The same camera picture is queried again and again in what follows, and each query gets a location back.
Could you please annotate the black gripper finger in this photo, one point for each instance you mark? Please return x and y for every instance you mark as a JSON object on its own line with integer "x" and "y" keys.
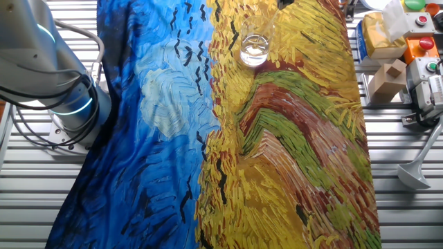
{"x": 285, "y": 3}

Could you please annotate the clear glass stirring rod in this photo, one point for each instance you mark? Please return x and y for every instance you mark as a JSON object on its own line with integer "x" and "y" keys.
{"x": 268, "y": 26}

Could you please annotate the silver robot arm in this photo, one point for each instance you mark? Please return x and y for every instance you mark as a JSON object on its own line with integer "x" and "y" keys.
{"x": 27, "y": 52}

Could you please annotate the clear glass beaker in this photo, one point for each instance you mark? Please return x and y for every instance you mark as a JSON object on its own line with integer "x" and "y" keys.
{"x": 254, "y": 52}

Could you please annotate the gold tissue pack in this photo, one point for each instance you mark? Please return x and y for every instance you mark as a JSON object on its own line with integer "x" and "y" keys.
{"x": 379, "y": 38}

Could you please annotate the white pulled-out tissue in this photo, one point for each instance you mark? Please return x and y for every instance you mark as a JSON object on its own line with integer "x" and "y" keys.
{"x": 394, "y": 17}

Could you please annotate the metal tray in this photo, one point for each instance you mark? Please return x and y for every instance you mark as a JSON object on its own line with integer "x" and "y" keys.
{"x": 364, "y": 86}

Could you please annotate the light wooden block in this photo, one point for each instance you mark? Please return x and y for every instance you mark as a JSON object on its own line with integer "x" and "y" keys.
{"x": 382, "y": 84}

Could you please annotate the grey red-button box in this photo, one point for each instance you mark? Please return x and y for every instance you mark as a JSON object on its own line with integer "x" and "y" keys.
{"x": 412, "y": 29}

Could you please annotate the green dome push button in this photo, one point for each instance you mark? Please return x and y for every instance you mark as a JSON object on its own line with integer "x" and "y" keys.
{"x": 414, "y": 4}

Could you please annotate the orange red-button box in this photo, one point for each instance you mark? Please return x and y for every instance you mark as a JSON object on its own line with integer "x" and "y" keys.
{"x": 412, "y": 52}

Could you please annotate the grey green-button box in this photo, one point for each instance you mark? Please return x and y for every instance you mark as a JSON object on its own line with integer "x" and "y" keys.
{"x": 417, "y": 71}

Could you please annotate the painted wheatfield tablecloth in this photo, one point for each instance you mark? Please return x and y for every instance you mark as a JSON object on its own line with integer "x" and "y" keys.
{"x": 155, "y": 138}

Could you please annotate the grey plastic ladle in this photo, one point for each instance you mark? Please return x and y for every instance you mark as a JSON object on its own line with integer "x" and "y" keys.
{"x": 412, "y": 176}

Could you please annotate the black mounting bracket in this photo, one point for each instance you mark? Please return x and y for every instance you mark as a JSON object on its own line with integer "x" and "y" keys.
{"x": 349, "y": 12}

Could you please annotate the small silver mounted camera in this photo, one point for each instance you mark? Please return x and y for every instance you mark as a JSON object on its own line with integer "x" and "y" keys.
{"x": 431, "y": 97}

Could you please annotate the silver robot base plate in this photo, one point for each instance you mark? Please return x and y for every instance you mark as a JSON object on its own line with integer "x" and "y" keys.
{"x": 60, "y": 138}

